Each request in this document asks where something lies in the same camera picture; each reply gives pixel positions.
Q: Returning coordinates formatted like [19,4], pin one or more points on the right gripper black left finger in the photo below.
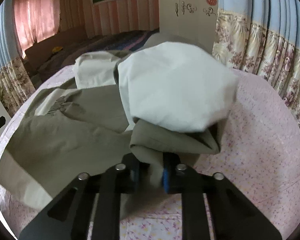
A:
[89,198]

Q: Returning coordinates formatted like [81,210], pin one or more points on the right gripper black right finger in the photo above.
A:
[212,207]

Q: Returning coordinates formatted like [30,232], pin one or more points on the grey and white jacket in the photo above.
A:
[167,96]

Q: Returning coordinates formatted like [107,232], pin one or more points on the left floral blue curtain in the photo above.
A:
[15,84]

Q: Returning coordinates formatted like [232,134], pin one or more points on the floral blue curtain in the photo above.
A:
[262,37]
[15,84]

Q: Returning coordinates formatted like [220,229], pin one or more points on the pink floral bed sheet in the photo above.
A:
[260,155]

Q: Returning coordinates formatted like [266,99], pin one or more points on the yellow object on bed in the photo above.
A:
[57,49]

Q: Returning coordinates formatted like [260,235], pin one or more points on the dark striped bed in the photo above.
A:
[40,61]

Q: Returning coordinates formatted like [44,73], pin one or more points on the pink window curtain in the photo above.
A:
[37,20]

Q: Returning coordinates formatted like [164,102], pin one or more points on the right floral blue curtain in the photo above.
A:
[262,37]

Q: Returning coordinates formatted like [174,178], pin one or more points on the white wardrobe with decals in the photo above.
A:
[194,20]

